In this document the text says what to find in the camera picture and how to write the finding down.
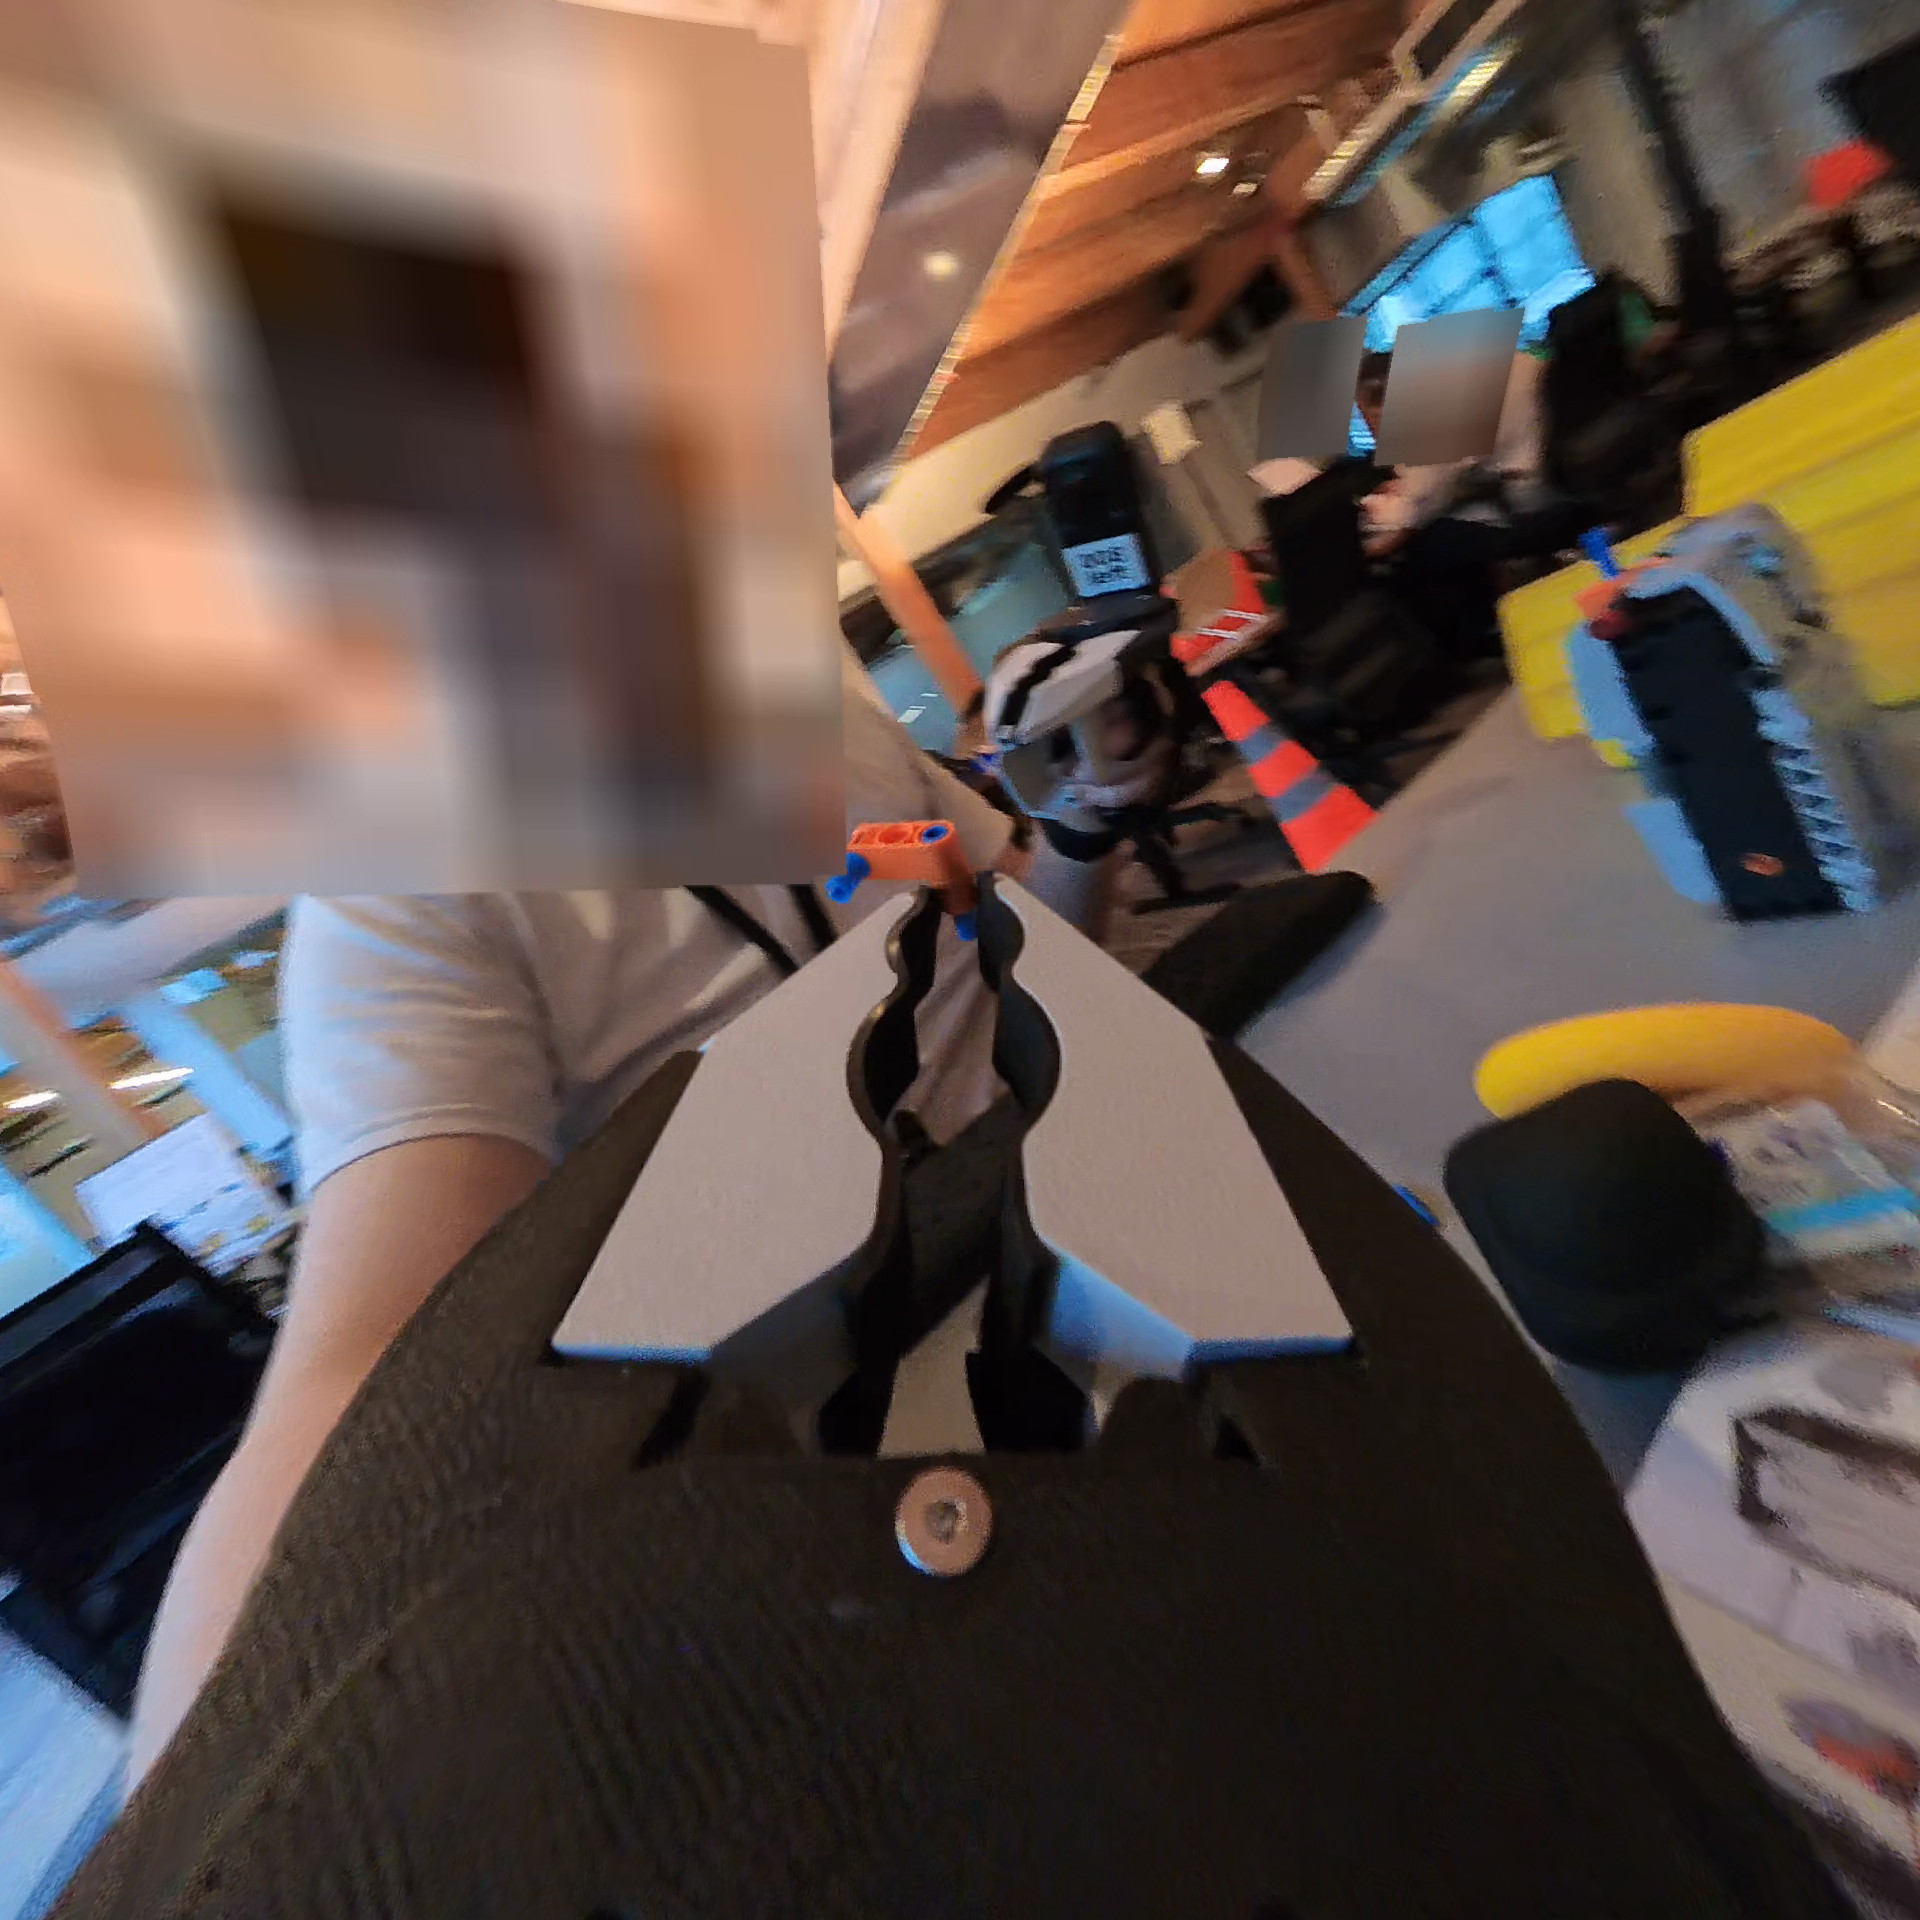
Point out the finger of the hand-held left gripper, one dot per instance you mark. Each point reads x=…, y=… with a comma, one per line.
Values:
x=1043, y=668
x=1079, y=704

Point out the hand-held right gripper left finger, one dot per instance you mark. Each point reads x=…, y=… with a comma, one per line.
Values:
x=735, y=1201

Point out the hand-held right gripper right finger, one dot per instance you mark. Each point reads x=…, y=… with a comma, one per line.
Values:
x=1185, y=1201

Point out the orange connector piece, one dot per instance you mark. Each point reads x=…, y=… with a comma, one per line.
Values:
x=902, y=854

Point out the person's right forearm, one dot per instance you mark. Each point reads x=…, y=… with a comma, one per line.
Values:
x=299, y=1349

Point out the grey desk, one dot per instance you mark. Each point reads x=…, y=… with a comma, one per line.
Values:
x=1499, y=932

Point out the blue pin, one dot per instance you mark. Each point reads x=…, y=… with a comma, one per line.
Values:
x=1417, y=1203

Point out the orange traffic cone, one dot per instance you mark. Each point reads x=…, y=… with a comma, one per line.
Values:
x=1298, y=797

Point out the black and yellow round object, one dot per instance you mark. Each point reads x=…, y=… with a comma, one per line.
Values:
x=1604, y=1230

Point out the black blue toy robot model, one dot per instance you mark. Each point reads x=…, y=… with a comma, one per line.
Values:
x=1724, y=721

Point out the black monitor screen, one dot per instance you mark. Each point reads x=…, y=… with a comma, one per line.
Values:
x=119, y=1425

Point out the white instruction booklet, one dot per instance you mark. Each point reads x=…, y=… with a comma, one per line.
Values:
x=1799, y=1500

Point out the yellow bin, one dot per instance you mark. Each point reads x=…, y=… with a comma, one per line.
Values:
x=1799, y=452

